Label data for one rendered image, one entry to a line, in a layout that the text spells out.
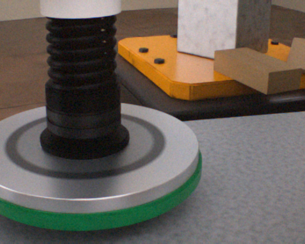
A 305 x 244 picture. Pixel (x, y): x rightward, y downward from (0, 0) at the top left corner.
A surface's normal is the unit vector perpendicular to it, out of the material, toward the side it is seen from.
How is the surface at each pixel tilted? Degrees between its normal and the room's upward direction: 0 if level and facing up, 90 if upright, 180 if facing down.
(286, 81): 90
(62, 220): 90
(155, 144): 0
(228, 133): 0
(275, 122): 0
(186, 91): 90
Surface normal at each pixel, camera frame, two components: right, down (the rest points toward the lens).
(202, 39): -0.64, 0.29
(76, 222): 0.09, 0.38
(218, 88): 0.35, 0.36
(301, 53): -0.05, -0.84
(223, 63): -0.88, 0.17
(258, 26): 0.77, 0.25
